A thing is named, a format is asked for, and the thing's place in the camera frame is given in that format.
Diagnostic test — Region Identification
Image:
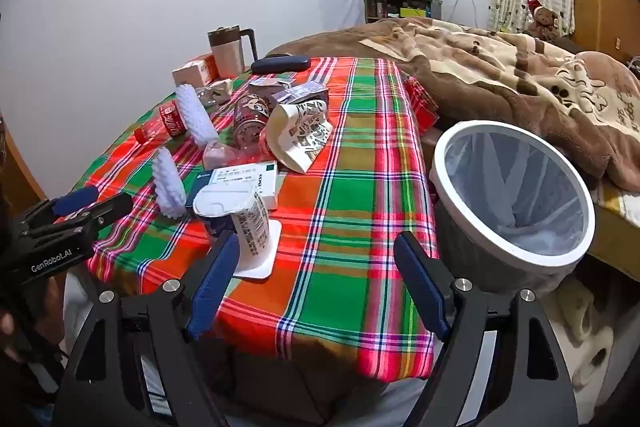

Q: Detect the brown plush blanket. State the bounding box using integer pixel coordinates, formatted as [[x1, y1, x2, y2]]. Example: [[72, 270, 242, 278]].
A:
[[265, 18, 640, 192]]

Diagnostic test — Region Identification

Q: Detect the grey wastebasket white rim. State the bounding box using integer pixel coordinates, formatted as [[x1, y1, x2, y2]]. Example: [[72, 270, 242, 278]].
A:
[[430, 120, 597, 295]]

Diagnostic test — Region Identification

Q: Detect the wooden bed frame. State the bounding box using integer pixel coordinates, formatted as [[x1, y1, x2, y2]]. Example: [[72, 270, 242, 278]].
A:
[[585, 189, 640, 268]]

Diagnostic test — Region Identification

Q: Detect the crushed patterned paper cup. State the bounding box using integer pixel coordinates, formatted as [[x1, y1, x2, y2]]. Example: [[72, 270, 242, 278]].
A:
[[259, 101, 334, 174]]

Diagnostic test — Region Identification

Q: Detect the brown beige tumbler with handle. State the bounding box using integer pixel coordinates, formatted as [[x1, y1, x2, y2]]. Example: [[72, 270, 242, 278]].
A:
[[207, 26, 259, 80]]

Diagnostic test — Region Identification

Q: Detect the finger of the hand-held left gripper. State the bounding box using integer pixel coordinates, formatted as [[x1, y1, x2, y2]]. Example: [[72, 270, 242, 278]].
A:
[[22, 186, 100, 228], [60, 193, 133, 233]]

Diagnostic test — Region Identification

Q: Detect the white green medicine box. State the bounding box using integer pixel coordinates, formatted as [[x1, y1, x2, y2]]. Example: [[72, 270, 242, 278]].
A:
[[185, 161, 279, 212]]

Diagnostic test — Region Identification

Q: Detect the clear plastic bin liner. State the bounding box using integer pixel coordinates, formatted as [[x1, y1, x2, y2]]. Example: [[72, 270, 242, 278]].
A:
[[446, 129, 584, 254]]

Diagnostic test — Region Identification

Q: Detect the white orange cardboard box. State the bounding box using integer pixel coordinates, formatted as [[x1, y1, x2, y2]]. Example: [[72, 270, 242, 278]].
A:
[[172, 54, 218, 88]]

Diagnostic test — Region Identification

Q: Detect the person's left hand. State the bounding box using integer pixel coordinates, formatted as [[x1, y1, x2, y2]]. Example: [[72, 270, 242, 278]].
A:
[[0, 309, 18, 358]]

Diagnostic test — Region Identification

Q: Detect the white shelf unit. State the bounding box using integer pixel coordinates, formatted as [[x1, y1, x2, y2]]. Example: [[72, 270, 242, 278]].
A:
[[361, 0, 443, 25]]

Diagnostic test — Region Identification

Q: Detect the red label plastic bottle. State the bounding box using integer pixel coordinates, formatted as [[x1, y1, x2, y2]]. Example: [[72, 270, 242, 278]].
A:
[[134, 102, 188, 145]]

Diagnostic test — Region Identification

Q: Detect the small white foam net sleeve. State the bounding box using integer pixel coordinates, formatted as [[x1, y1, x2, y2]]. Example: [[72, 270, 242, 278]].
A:
[[151, 147, 187, 219]]

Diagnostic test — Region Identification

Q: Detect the pink plastic cup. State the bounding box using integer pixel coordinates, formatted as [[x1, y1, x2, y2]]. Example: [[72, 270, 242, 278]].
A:
[[202, 141, 238, 171]]

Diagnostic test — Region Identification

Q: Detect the clear jelly cup red lid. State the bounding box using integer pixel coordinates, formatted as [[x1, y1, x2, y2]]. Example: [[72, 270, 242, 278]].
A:
[[235, 134, 270, 165]]

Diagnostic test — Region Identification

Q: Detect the white plastic yogurt cup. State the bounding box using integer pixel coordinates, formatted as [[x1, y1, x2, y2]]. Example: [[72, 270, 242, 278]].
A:
[[192, 183, 283, 280]]

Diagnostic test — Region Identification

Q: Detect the teddy bear with red hat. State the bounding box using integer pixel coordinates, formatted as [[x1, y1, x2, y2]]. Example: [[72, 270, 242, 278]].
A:
[[525, 0, 562, 40]]

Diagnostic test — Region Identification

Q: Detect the dark blue glasses case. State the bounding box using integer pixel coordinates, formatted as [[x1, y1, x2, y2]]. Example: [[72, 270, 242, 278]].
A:
[[250, 55, 312, 76]]

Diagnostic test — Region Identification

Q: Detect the pink patterned drink can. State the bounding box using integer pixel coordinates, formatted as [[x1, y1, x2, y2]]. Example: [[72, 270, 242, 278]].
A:
[[233, 94, 271, 148]]

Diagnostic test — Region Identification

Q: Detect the large white foam net sleeve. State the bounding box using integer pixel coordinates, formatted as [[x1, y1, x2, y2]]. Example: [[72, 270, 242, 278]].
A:
[[175, 84, 221, 142]]

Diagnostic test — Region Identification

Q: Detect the brown wooden board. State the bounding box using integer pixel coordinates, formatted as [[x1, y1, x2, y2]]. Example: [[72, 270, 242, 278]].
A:
[[0, 112, 48, 208]]

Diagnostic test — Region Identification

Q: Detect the plaid tablecloth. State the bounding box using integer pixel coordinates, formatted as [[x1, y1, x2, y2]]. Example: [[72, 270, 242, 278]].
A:
[[55, 57, 441, 380]]

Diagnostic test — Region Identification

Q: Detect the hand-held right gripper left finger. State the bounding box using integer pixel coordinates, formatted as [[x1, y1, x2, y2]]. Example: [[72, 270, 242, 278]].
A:
[[52, 229, 242, 427]]

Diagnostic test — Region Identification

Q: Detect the pink silver drink carton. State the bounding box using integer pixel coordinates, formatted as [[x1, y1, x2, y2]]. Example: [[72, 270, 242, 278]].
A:
[[272, 82, 331, 112]]

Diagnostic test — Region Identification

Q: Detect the silver foil wrapper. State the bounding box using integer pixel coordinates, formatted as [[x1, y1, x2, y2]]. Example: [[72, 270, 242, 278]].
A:
[[192, 79, 235, 114]]

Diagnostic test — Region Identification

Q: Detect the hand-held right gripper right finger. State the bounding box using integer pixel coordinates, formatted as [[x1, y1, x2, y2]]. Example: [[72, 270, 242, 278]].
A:
[[394, 231, 581, 427]]

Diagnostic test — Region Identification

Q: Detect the cream plush cloth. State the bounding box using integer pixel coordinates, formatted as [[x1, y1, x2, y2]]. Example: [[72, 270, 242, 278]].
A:
[[555, 277, 617, 388]]

